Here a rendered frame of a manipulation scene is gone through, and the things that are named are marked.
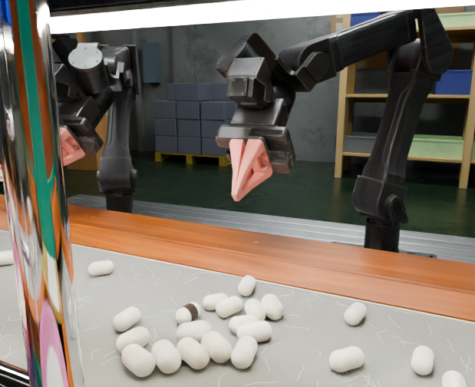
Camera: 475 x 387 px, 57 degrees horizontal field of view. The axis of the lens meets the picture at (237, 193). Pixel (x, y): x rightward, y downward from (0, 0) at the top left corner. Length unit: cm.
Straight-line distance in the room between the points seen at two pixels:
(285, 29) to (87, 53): 544
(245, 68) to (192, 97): 517
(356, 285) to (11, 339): 39
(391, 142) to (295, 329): 44
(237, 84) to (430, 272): 34
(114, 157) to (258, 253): 52
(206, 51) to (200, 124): 128
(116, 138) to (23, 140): 88
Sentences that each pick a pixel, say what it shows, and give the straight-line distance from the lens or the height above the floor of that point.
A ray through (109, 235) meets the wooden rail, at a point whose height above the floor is 76.
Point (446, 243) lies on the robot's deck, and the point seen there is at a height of 67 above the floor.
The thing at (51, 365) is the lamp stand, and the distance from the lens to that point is 22.
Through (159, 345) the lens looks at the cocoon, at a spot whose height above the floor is 76.
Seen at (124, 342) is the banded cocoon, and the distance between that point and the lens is 45.
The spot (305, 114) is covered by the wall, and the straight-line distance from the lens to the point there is 606.
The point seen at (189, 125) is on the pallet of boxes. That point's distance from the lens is 579.
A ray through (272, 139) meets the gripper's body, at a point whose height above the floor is 92.
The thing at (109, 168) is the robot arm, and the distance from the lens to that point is 103.
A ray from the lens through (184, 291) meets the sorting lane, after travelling 57.
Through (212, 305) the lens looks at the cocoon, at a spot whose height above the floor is 75.
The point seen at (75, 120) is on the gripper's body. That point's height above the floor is 93.
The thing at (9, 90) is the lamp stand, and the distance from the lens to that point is 19.
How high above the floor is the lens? 99
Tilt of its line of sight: 14 degrees down
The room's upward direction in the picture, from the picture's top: straight up
